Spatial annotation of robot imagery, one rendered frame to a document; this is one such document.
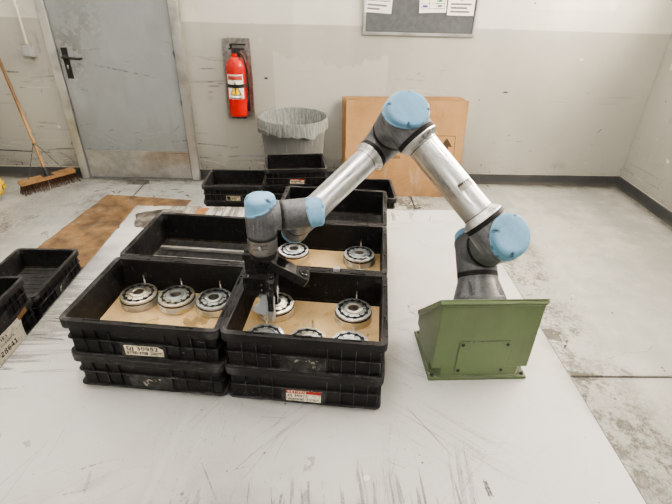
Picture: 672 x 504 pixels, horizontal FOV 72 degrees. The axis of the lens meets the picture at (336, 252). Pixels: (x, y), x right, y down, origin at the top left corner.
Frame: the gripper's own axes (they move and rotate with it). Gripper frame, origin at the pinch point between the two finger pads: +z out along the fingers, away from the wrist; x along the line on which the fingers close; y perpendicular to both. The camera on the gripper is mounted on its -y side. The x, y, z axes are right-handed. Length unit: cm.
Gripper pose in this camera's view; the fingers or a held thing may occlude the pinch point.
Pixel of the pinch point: (275, 313)
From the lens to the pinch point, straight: 129.7
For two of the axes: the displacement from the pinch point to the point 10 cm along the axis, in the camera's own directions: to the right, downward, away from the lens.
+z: -0.2, 8.6, 5.1
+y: -10.0, -0.3, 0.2
